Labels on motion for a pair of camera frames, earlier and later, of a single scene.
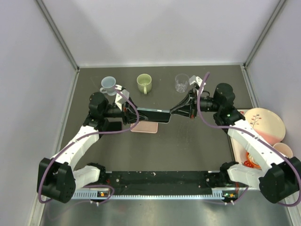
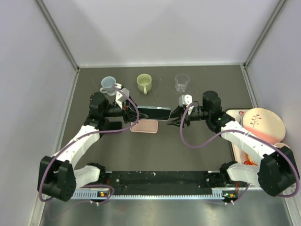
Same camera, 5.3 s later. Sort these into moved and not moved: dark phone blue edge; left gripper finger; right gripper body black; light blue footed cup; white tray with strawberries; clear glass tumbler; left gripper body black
Moved: right gripper body black; dark phone blue edge
Not moved: clear glass tumbler; light blue footed cup; left gripper body black; white tray with strawberries; left gripper finger
